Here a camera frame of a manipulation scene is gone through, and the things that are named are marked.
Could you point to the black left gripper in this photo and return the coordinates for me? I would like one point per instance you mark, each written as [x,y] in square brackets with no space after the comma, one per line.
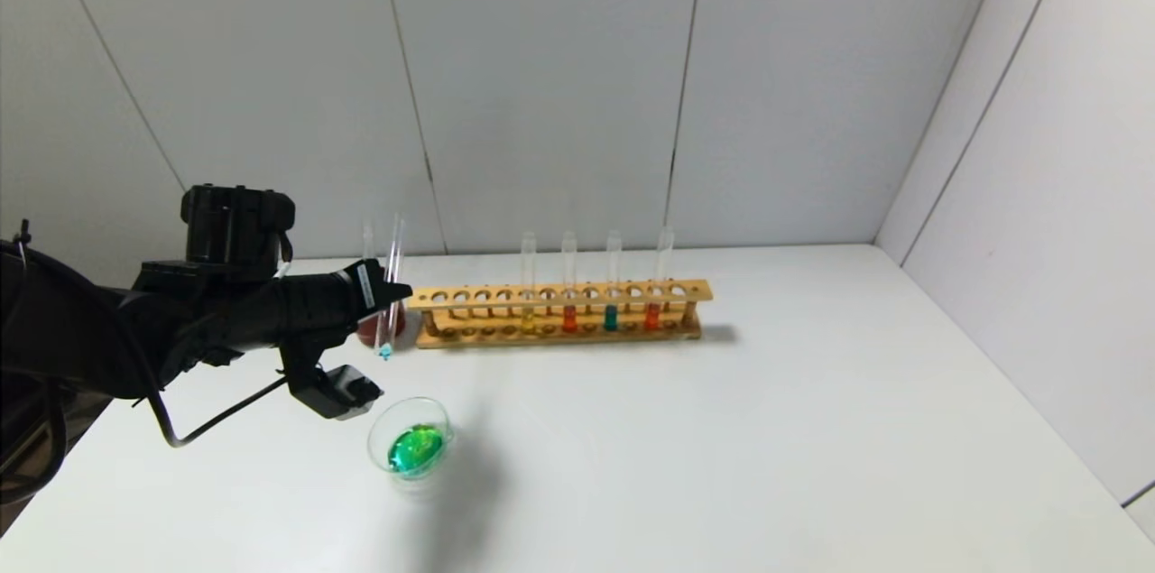
[366,287]

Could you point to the yellow pigment test tube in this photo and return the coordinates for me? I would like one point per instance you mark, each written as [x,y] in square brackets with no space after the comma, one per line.
[368,239]
[528,318]

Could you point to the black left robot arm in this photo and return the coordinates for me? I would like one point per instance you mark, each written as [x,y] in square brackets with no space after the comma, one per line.
[108,329]

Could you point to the red pigment test tube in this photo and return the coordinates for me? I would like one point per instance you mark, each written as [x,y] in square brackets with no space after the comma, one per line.
[651,316]
[569,318]

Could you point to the wooden test tube rack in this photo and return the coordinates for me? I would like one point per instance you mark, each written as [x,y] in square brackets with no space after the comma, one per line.
[577,339]

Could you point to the red cylindrical cup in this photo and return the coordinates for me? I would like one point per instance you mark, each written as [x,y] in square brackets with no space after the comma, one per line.
[370,331]

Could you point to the clear glass beaker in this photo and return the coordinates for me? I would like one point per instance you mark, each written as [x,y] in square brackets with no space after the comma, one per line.
[417,451]

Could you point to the dark shelf furniture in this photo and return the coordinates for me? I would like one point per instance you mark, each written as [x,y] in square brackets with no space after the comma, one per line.
[27,456]

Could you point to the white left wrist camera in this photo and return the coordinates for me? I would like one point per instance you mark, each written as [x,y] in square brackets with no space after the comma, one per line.
[338,391]

